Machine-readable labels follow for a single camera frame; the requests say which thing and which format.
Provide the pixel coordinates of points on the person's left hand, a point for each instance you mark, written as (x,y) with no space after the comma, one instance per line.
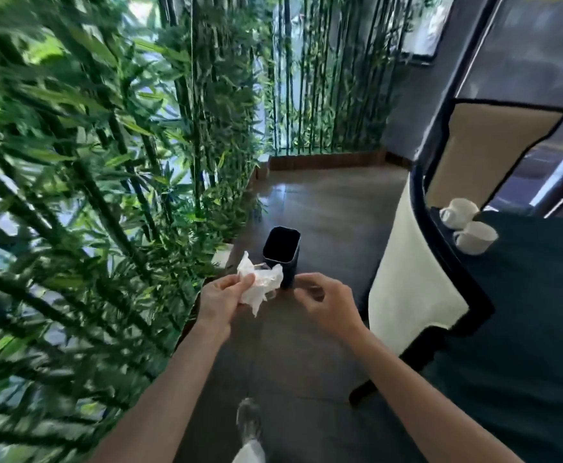
(219,301)

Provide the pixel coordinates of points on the person's right hand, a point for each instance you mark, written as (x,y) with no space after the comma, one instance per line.
(330,304)

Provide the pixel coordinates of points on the person's right thumb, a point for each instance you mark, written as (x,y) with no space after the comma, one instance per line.
(305,298)

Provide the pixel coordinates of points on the person's left thumb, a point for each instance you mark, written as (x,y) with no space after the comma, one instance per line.
(243,283)

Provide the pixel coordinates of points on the white tissue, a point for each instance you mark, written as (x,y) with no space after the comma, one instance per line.
(261,284)

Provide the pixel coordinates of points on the person's right forearm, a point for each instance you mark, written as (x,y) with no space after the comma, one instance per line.
(421,405)

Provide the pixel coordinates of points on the person's left forearm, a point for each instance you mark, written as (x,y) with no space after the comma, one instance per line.
(166,405)

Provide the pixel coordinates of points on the black trash bin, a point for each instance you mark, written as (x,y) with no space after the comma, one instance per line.
(282,255)

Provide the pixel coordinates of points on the dark chair with cream back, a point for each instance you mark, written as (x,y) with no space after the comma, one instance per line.
(491,154)
(426,279)

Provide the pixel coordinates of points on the person's grey shoe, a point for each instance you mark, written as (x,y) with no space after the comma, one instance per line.
(248,419)

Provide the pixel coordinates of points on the wooden planter box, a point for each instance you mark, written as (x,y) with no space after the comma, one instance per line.
(327,160)

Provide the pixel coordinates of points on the person's white trouser leg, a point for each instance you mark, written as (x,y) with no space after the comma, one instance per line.
(249,452)

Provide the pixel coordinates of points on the white teacup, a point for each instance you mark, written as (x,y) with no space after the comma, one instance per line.
(459,213)
(475,237)

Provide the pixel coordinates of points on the bamboo plant screen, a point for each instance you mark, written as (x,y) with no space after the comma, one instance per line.
(329,72)
(79,212)

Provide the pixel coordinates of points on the dark green tablecloth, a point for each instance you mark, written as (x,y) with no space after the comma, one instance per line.
(517,342)

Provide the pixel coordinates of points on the framed wall picture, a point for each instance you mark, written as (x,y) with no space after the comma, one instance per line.
(425,26)

